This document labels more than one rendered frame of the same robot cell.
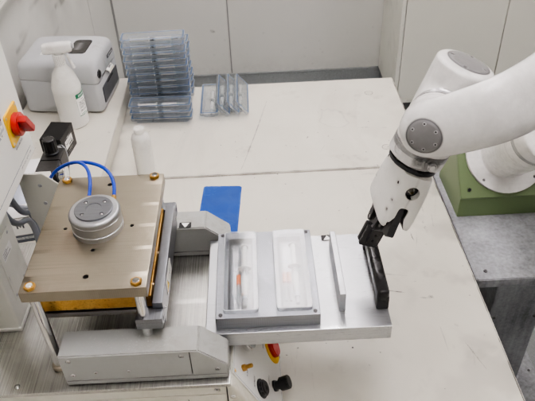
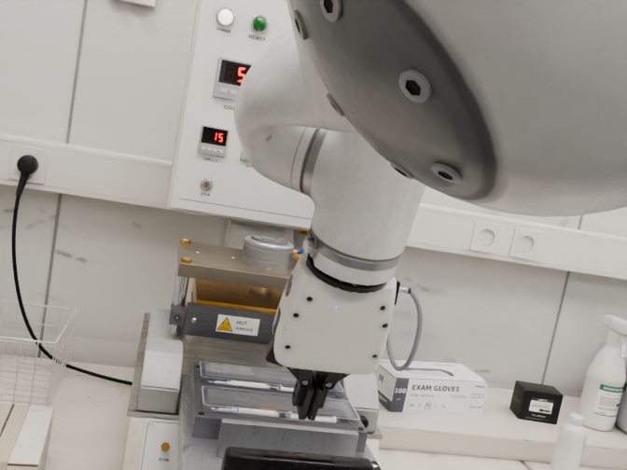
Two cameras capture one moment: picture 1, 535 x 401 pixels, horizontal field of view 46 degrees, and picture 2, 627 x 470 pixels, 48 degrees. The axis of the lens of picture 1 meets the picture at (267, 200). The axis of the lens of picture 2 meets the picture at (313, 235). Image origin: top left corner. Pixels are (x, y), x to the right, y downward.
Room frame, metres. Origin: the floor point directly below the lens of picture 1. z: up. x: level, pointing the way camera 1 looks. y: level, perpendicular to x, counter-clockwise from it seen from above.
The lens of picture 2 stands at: (0.59, -0.82, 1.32)
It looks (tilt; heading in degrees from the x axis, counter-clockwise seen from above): 8 degrees down; 78
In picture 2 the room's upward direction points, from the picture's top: 10 degrees clockwise
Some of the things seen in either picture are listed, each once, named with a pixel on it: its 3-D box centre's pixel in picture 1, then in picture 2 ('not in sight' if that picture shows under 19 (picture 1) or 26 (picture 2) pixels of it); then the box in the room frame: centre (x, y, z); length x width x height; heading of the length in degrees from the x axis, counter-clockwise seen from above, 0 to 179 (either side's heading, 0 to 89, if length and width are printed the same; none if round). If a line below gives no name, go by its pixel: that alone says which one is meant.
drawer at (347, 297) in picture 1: (294, 279); (276, 431); (0.75, -0.04, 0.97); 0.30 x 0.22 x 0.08; 91
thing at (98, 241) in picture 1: (84, 231); (272, 275); (0.77, 0.30, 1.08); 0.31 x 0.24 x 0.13; 1
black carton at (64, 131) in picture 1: (58, 141); (536, 402); (1.44, 0.56, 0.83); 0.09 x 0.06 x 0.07; 173
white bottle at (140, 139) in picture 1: (142, 150); (567, 451); (1.39, 0.32, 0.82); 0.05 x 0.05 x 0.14
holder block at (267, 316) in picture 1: (266, 275); (272, 405); (0.75, 0.01, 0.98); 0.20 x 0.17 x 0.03; 1
